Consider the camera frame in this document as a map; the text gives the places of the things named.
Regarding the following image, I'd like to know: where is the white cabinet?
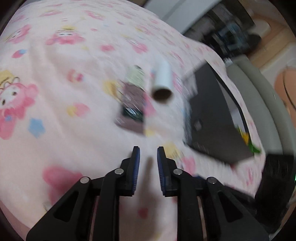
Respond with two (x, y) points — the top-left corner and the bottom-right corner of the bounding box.
(144, 0), (221, 34)

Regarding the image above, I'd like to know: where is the black shelf with items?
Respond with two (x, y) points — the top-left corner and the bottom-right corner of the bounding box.
(184, 1), (261, 59)

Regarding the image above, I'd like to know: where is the green yellow plastic toy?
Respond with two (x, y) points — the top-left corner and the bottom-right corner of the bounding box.
(236, 126), (261, 154)

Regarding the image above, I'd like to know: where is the dark grey storage box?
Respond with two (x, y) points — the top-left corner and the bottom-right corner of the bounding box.
(183, 62), (254, 164)

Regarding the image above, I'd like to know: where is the pink cartoon fleece blanket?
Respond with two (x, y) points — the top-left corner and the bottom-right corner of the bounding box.
(1, 1), (265, 240)

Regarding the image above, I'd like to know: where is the white paper roll tube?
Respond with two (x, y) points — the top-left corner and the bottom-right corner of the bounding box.
(151, 59), (173, 102)

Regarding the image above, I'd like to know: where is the grey sofa cushion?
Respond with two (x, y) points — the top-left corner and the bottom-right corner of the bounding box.
(226, 55), (295, 155)

